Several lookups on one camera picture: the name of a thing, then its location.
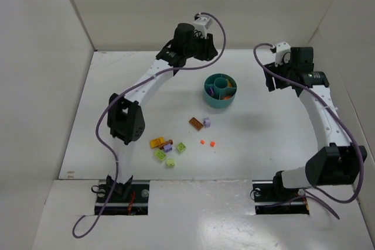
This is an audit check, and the purple cable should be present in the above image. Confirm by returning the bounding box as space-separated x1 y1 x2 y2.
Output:
72 12 227 238
253 42 366 220

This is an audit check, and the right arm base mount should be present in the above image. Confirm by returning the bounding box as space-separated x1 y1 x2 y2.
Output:
250 180 309 215

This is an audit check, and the brown flat lego plate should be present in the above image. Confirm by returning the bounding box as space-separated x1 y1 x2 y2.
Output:
189 117 204 131

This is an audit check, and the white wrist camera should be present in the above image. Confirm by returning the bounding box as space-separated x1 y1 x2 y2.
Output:
192 13 212 33
271 42 291 67

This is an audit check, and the pale yellow lego brick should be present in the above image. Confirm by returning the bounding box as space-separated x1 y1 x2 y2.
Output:
166 159 175 167

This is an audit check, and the teal divided round container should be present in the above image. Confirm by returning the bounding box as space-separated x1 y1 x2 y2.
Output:
203 73 237 109

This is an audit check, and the lilac square lego brick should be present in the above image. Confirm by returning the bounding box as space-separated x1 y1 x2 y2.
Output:
163 143 173 152

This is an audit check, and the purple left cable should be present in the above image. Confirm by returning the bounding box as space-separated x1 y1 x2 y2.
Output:
72 12 227 238

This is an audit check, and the yellow orange lego brick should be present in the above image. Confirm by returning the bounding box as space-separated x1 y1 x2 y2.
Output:
149 137 165 149

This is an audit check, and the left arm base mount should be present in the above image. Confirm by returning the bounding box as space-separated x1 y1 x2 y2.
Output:
91 180 150 215

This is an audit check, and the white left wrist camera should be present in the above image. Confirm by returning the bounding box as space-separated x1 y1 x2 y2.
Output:
192 13 212 33

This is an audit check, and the dark brown lego piece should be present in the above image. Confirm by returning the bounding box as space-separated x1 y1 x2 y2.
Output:
158 139 173 149

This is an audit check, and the purple printed lego tile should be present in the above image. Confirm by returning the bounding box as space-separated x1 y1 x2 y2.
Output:
207 87 215 97

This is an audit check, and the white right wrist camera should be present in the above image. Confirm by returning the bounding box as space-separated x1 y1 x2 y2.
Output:
271 42 291 67

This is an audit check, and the lilac round lego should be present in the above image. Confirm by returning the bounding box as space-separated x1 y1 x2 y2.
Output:
203 118 211 128

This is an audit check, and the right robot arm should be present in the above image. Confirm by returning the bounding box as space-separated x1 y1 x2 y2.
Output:
263 42 367 196

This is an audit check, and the lime green lego brick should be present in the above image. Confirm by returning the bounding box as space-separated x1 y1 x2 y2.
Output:
154 149 167 162

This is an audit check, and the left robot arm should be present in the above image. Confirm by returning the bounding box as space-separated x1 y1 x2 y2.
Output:
106 16 218 195

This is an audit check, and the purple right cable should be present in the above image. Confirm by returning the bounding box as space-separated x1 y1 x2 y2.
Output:
253 42 366 220

